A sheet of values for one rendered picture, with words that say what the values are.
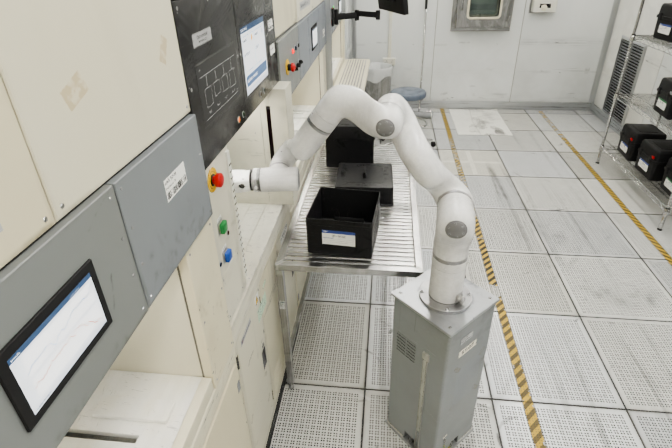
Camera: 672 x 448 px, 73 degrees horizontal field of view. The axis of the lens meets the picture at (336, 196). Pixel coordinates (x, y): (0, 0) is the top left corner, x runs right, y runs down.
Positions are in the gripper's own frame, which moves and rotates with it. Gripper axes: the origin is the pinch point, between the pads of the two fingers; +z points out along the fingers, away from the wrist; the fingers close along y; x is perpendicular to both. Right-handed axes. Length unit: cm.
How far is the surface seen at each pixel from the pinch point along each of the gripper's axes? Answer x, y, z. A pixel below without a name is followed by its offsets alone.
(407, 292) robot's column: -43, -11, -70
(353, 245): -37, 11, -51
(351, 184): -33, 58, -52
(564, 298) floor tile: -119, 67, -181
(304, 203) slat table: -43, 57, -28
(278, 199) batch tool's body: -29, 38, -18
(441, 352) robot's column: -54, -30, -80
